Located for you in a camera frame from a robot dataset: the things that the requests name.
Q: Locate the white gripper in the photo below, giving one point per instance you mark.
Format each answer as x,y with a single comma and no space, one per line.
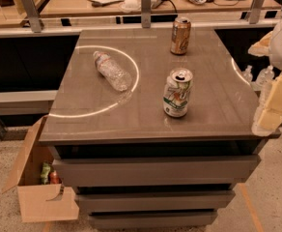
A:
269,119

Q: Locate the orange soda can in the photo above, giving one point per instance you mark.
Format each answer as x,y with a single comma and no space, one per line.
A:
180,35

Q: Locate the clear bottle on shelf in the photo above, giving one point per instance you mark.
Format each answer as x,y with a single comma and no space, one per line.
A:
264,75
247,74

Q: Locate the white green 7up can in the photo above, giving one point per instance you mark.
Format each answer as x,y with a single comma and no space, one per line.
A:
177,92

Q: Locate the clear plastic water bottle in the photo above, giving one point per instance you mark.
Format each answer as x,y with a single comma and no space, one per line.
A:
109,68

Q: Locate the red can in box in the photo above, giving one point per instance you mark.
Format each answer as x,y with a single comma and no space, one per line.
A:
54,178

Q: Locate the grey drawer cabinet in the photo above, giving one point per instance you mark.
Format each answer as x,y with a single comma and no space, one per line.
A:
130,164

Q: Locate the green snack bag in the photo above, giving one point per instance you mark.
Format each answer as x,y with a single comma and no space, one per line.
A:
46,168

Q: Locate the open cardboard box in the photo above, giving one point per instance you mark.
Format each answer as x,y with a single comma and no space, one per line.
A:
39,202

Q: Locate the metal bracket right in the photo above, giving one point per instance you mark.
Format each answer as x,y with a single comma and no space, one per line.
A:
255,11

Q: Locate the metal bracket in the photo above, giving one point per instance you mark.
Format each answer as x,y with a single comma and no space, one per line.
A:
32,15
146,13
255,11

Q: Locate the metal bracket middle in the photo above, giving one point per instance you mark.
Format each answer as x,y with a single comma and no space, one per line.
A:
146,13

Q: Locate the metal bracket left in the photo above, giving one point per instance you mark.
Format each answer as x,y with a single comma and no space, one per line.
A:
32,15

